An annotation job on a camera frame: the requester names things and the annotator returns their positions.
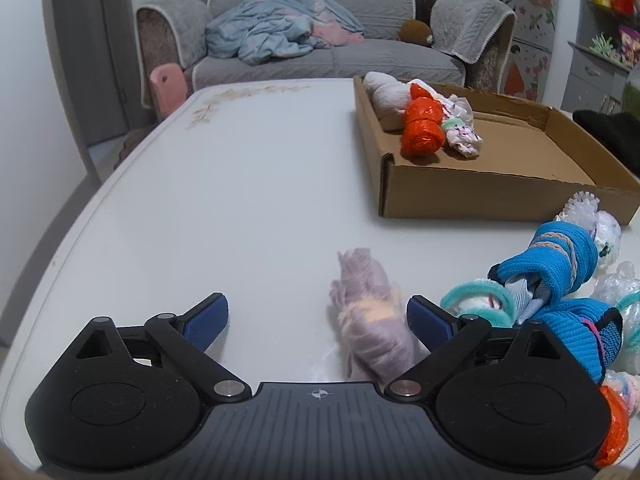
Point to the pink plastic stool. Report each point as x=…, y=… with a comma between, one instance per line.
x=169, y=89

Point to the brown plush toy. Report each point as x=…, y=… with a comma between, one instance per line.
x=416, y=32

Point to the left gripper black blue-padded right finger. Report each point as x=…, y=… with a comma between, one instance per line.
x=450, y=341

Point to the decorated grey refrigerator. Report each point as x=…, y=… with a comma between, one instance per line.
x=530, y=55

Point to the brown cardboard tray box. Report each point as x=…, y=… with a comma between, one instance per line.
x=532, y=160

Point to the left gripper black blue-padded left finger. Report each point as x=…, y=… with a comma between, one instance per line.
x=183, y=341

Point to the glass fish bowl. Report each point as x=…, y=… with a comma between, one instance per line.
x=631, y=98

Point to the blue sock black-pink trim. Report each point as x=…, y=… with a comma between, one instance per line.
x=591, y=330

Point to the white frilly sock bundle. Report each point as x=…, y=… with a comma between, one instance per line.
x=583, y=209

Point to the black cloth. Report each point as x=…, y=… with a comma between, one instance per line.
x=619, y=133

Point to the grey cabinet with shelves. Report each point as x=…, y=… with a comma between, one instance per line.
x=596, y=82

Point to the white rolled sock bundle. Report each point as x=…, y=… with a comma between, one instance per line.
x=458, y=121

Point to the light blue blanket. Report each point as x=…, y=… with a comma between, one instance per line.
x=258, y=31

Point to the teal ring patterned sock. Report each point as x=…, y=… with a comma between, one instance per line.
x=485, y=298

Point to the beige rolled sock bundle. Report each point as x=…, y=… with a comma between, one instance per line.
x=389, y=98

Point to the lilac fuzzy sock bundle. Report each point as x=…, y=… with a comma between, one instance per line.
x=371, y=321

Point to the blue knit sock roll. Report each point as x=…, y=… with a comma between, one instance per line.
x=560, y=255

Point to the floor mat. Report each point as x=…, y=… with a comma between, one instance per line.
x=130, y=144

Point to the orange plastic bag bundle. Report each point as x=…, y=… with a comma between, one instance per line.
x=422, y=135

